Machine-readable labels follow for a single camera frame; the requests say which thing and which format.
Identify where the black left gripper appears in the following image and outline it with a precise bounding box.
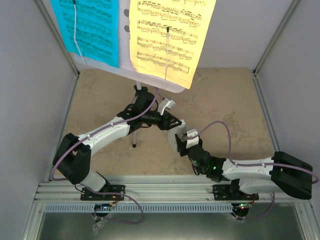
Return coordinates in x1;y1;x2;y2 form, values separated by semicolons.
142;110;182;131

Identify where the white metronome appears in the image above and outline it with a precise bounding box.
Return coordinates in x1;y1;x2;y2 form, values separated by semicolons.
167;119;187;154

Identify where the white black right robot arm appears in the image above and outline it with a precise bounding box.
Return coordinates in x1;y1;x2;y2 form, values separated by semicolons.
174;133;313;200

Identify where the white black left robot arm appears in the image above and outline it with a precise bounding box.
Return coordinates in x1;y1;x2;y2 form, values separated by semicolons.
50;87;183;200

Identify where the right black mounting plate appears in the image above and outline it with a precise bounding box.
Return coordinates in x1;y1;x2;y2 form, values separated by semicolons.
212;184;260;201

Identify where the black mounting plate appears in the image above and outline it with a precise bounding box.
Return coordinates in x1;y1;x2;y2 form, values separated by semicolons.
212;184;260;201
80;184;126;202

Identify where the white music stand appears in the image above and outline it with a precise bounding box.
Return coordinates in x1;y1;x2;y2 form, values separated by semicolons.
73;0;186;148

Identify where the right circuit board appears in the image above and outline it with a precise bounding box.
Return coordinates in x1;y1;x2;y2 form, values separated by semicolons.
233;203;251;212

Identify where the circuit board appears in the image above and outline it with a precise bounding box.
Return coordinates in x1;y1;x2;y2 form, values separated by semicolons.
233;203;251;212
93;202;117;212

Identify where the left circuit board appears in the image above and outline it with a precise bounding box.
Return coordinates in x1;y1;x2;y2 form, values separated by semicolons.
93;202;117;212

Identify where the yellow sheet music page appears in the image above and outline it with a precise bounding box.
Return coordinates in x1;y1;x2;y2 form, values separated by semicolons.
129;0;216;89

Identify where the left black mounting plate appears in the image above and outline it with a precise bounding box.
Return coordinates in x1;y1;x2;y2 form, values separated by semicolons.
80;184;126;202

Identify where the clear plastic bag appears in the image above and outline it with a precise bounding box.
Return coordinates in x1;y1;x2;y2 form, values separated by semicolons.
92;217;107;236

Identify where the blue sheet music page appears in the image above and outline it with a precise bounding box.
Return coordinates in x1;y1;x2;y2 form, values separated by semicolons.
50;0;119;68

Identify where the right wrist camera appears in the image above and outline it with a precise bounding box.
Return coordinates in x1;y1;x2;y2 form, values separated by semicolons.
182;129;200;149

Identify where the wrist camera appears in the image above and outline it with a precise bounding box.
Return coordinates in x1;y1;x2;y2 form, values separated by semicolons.
182;129;200;149
157;98;176;116

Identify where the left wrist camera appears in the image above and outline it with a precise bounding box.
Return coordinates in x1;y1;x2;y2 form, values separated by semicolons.
157;98;176;116

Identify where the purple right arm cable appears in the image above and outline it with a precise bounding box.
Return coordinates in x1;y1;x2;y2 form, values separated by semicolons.
194;120;320;185

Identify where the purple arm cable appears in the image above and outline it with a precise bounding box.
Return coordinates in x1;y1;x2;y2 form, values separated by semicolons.
50;87;163;182
194;120;320;185

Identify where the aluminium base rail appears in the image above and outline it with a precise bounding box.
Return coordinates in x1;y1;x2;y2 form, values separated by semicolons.
34;174;311;203

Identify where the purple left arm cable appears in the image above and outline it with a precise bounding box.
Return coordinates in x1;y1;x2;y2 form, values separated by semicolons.
50;87;163;182

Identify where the grey slotted cable duct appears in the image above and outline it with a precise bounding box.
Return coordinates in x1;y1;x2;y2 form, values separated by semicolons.
44;203;234;214

